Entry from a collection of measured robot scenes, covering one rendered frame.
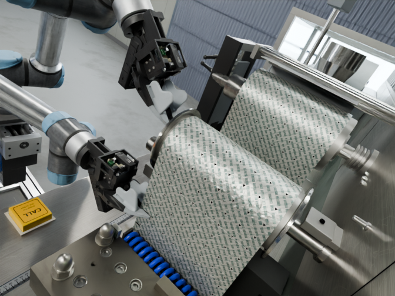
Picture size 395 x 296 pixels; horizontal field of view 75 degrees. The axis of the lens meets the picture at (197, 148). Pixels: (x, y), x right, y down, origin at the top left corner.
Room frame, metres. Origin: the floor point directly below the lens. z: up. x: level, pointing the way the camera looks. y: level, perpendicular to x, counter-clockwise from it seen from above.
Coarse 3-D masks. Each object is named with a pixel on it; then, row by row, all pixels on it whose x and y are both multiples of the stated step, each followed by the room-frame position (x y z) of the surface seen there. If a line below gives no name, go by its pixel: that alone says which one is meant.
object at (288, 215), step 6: (180, 120) 0.44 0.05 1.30; (174, 126) 0.42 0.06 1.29; (168, 132) 0.41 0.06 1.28; (300, 192) 0.37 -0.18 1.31; (300, 198) 0.35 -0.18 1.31; (294, 204) 0.33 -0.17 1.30; (288, 210) 0.32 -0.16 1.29; (294, 210) 0.32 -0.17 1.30; (288, 216) 0.32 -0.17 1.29; (282, 222) 0.31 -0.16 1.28; (276, 228) 0.30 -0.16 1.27; (282, 228) 0.30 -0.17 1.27; (270, 234) 0.30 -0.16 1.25; (276, 234) 0.30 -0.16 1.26; (270, 240) 0.30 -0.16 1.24; (264, 246) 0.31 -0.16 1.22
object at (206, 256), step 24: (168, 192) 0.37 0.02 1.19; (168, 216) 0.37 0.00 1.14; (192, 216) 0.35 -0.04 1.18; (144, 240) 0.38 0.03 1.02; (168, 240) 0.36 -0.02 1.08; (192, 240) 0.34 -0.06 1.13; (216, 240) 0.32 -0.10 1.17; (192, 264) 0.33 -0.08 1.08; (216, 264) 0.31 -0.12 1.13; (240, 264) 0.30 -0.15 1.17; (192, 288) 0.32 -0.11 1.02; (216, 288) 0.30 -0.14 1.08
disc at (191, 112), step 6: (180, 114) 0.43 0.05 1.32; (186, 114) 0.45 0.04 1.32; (192, 114) 0.47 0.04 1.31; (198, 114) 0.49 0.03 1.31; (174, 120) 0.42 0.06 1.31; (168, 126) 0.41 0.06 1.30; (162, 132) 0.40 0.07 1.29; (156, 138) 0.39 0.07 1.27; (162, 138) 0.40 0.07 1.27; (156, 144) 0.39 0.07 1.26; (156, 150) 0.40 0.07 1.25; (150, 156) 0.39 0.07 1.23; (156, 156) 0.40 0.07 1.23; (150, 162) 0.39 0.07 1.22
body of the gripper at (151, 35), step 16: (144, 16) 0.51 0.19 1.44; (160, 16) 0.52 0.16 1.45; (128, 32) 0.51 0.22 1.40; (144, 32) 0.51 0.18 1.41; (160, 32) 0.51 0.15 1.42; (144, 48) 0.48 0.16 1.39; (160, 48) 0.49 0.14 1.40; (176, 48) 0.52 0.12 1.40; (144, 64) 0.49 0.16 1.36; (160, 64) 0.46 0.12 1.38; (176, 64) 0.49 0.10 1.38; (160, 80) 0.52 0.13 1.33
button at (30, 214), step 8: (32, 200) 0.43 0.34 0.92; (40, 200) 0.44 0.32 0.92; (16, 208) 0.39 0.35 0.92; (24, 208) 0.40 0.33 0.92; (32, 208) 0.41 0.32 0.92; (40, 208) 0.42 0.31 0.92; (16, 216) 0.37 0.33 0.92; (24, 216) 0.38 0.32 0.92; (32, 216) 0.39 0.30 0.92; (40, 216) 0.40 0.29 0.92; (48, 216) 0.41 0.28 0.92; (24, 224) 0.36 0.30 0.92; (32, 224) 0.38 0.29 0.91
